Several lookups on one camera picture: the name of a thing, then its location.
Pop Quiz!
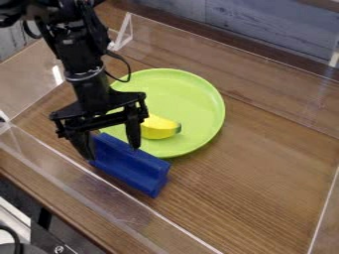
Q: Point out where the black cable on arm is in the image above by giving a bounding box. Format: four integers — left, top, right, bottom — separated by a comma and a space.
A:
103, 50, 132, 83

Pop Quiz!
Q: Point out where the black device with screw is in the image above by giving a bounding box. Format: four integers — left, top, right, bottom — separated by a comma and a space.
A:
31, 227, 85, 254

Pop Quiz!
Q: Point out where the blue plastic block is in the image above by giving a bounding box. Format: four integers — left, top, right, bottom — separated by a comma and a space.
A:
89, 133, 171, 197

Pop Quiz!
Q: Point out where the clear acrylic enclosure wall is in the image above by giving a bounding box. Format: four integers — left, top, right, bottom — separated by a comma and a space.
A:
0, 10, 339, 254

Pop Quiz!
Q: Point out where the clear acrylic corner bracket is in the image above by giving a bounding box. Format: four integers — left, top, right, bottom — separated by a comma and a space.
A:
108, 13, 133, 52

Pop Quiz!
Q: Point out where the green plate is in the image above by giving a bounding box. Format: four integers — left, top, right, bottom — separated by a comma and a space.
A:
111, 68, 225, 158

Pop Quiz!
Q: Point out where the yellow toy banana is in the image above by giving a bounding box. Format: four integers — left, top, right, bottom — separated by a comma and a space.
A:
140, 114, 181, 140

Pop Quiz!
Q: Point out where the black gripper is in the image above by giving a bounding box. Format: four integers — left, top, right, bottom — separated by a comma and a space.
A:
49, 73, 148, 161

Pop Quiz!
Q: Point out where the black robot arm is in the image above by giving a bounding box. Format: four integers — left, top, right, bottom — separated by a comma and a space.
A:
0, 0, 148, 161

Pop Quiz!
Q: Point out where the black cable lower left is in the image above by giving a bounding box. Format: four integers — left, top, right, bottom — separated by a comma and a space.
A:
0, 224, 24, 254

